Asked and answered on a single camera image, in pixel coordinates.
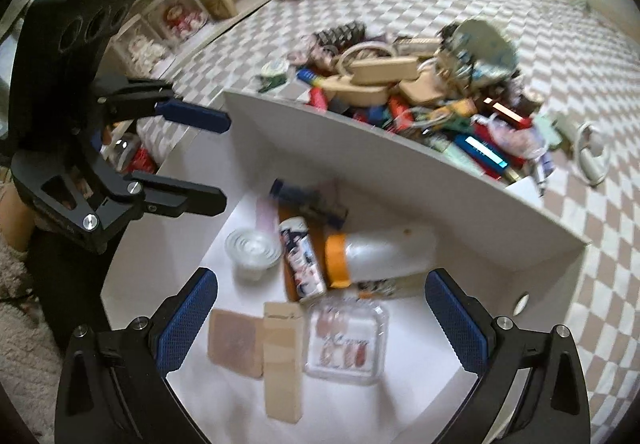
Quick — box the square wooden coaster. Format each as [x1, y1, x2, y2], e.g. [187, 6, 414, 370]
[207, 309, 264, 379]

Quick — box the long wooden block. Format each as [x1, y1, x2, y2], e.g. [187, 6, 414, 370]
[262, 302, 305, 424]

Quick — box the plastic bottle red cap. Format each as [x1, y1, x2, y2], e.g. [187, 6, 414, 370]
[106, 132, 156, 175]

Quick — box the clear round plastic lid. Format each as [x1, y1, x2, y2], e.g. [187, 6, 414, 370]
[224, 229, 282, 281]

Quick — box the white round tape measure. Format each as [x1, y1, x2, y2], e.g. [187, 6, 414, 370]
[259, 60, 290, 79]

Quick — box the dark blue tube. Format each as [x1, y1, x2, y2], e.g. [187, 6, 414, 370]
[269, 179, 348, 230]

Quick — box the small printed can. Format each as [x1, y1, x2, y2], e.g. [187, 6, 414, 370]
[279, 217, 326, 301]

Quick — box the brown hair claw clip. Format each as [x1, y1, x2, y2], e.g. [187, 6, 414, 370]
[314, 21, 366, 52]

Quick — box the white storage box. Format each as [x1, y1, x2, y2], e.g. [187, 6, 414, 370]
[101, 91, 590, 443]

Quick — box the clear nail tips box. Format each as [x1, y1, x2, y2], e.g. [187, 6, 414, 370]
[304, 297, 388, 386]

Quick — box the white power bank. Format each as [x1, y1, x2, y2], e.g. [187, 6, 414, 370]
[504, 177, 544, 209]

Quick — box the frosted bottle orange cap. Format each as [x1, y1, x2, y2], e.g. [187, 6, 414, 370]
[324, 223, 438, 288]

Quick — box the blue lighter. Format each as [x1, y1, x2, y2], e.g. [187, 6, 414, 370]
[454, 134, 509, 175]

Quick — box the floral fabric pouch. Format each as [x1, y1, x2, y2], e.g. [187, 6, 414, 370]
[438, 19, 518, 87]

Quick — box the checkered bed sheet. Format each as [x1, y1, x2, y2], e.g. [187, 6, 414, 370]
[134, 0, 640, 444]

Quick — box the wooden block with cord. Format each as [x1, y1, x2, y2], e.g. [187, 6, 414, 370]
[335, 41, 420, 86]

